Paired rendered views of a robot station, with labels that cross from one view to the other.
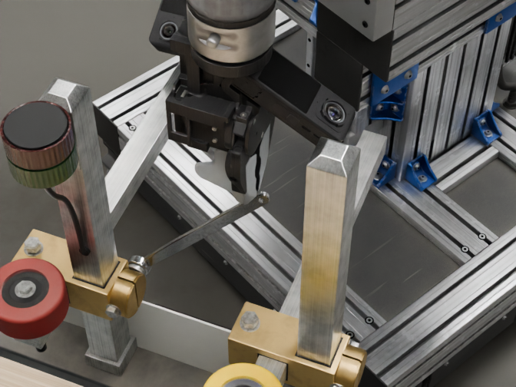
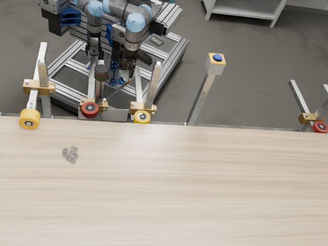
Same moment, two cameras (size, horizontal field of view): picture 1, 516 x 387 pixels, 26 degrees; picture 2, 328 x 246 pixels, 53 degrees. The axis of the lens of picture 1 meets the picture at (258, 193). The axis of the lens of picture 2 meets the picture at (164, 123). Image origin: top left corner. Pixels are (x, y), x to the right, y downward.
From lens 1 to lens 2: 76 cm
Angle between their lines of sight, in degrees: 26
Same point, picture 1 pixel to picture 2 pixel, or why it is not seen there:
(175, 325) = (112, 112)
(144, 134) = (92, 74)
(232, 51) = (135, 48)
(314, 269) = (152, 88)
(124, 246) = not seen: hidden behind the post
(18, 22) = not seen: outside the picture
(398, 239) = (121, 96)
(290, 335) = (141, 105)
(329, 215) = (157, 75)
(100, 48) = (18, 68)
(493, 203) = not seen: hidden behind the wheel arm
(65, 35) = (6, 66)
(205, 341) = (119, 113)
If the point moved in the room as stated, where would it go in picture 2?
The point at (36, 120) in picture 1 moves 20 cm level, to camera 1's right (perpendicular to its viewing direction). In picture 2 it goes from (101, 68) to (143, 60)
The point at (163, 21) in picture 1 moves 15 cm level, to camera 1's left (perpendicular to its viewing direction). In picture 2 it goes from (92, 49) to (63, 53)
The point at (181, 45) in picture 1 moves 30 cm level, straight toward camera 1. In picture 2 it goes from (122, 49) to (157, 95)
